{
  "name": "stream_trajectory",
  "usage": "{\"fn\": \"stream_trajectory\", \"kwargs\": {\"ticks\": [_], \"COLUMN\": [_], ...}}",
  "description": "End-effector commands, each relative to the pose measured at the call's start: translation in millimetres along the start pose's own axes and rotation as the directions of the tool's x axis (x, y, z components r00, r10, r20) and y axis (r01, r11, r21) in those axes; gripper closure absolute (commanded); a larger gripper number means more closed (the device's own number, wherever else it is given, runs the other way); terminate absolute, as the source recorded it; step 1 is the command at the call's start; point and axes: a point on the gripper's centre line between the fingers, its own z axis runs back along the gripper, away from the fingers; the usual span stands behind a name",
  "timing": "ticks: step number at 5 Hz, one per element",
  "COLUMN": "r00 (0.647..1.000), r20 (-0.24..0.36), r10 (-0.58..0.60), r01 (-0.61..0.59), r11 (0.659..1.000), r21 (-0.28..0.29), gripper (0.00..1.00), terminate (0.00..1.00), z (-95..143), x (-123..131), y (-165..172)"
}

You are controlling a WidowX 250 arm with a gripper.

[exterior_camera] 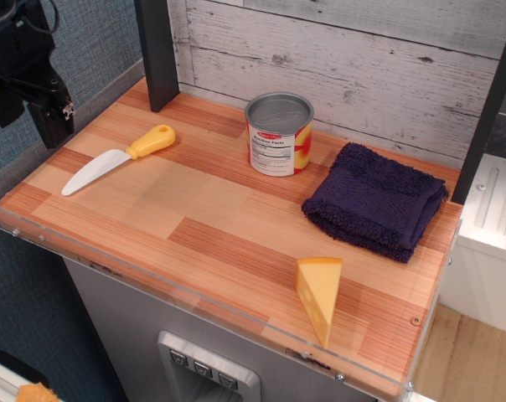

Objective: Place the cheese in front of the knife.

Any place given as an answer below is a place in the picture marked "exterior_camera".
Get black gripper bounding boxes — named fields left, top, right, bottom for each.
left=0, top=16, right=75, bottom=149

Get yellow cheese wedge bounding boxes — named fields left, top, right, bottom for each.
left=295, top=257, right=343, bottom=348

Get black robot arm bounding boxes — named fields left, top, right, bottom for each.
left=0, top=1, right=75, bottom=149

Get tin can with label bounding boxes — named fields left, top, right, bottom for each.
left=245, top=91, right=314, bottom=177

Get orange object at corner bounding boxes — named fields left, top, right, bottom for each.
left=15, top=383, right=59, bottom=402

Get silver dispenser panel with buttons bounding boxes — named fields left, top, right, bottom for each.
left=157, top=331, right=261, bottom=401

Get folded dark purple towel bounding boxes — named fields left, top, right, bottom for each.
left=302, top=142, right=447, bottom=263

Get yellow handled white knife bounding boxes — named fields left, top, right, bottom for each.
left=61, top=125, right=176, bottom=197

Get dark left vertical post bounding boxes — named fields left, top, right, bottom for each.
left=134, top=0, right=180, bottom=112

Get dark vertical post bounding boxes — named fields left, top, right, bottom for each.
left=451, top=42, right=506, bottom=205
left=134, top=0, right=180, bottom=112

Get dark right vertical post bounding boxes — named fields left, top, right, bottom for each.
left=451, top=42, right=506, bottom=205

